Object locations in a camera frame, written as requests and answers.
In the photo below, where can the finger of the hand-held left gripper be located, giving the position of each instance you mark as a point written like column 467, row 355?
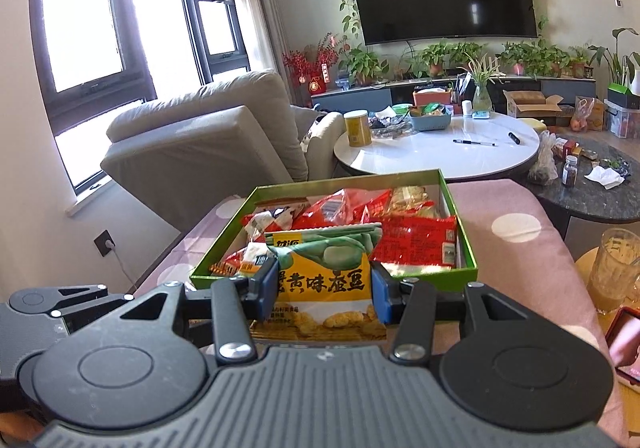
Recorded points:
column 82, row 295
column 95, row 315

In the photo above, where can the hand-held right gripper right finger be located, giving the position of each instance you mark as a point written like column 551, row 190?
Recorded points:
column 384, row 293

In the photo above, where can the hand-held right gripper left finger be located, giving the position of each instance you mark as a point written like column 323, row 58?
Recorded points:
column 267, row 290

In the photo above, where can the green and yellow snack bag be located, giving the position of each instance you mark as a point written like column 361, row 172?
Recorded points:
column 320, row 278

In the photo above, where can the red snack packet silver seam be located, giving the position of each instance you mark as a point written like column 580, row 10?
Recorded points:
column 415, row 243

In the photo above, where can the green cardboard box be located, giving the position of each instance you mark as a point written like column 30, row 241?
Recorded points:
column 460, row 275

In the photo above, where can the pile of snack packets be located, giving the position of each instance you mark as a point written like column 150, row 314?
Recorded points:
column 350, row 208

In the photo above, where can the pink polka dot tablecloth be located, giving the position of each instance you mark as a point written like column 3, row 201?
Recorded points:
column 500, row 278

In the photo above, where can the round white table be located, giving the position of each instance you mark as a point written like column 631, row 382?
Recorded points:
column 450, row 155

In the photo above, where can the beige armchair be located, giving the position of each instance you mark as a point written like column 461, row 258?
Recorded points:
column 200, row 153

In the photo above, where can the yellow canister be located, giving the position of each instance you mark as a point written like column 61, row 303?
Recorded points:
column 358, row 129

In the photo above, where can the black pen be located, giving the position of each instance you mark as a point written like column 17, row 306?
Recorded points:
column 475, row 143

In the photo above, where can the blue plastic basket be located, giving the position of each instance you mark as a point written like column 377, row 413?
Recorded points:
column 431, row 122

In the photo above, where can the grey television cabinet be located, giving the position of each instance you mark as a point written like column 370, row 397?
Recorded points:
column 360, row 95

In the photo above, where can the orange plastic basket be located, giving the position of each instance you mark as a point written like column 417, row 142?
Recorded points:
column 432, row 97

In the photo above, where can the black marker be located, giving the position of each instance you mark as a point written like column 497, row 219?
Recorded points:
column 514, row 138

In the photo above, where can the small white bottle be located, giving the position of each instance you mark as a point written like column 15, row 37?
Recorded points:
column 468, row 108

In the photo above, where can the small teal box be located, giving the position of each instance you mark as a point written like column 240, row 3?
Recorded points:
column 482, row 115

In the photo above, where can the clear plastic bag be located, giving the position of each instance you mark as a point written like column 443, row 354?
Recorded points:
column 544, row 160

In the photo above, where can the small brown bottle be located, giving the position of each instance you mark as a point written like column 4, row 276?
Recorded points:
column 569, row 171

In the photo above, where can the glass vase with green plant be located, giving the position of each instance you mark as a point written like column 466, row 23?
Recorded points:
column 481, row 88

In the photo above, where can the dark round stone table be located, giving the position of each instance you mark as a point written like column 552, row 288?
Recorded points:
column 595, row 203

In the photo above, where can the red flower decoration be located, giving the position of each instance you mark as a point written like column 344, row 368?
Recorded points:
column 310, row 63

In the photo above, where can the glass mug with spoon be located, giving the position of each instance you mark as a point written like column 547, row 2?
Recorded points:
column 615, row 273

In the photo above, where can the dark framed window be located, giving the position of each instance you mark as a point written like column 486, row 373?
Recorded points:
column 165, row 73

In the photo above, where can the red smartphone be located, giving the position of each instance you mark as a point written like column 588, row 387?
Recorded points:
column 625, row 348

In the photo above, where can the crumpled white tissue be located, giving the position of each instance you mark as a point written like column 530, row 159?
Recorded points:
column 605, row 176

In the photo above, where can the plastic bag of fruit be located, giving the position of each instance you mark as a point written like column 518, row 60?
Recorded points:
column 590, row 115

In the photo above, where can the row of potted plants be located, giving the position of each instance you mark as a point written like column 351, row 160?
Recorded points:
column 530, row 55

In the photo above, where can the clear plastic storage box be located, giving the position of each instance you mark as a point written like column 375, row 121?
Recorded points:
column 622, row 120

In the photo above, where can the green and black box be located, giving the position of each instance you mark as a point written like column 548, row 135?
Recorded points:
column 622, row 95

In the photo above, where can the white cylindrical lamp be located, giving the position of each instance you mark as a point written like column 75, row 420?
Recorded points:
column 636, row 82

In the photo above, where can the tall broad-leaf plant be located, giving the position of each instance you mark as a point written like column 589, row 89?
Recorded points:
column 617, row 55

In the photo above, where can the black wall socket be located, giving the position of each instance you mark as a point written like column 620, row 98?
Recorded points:
column 105, row 243

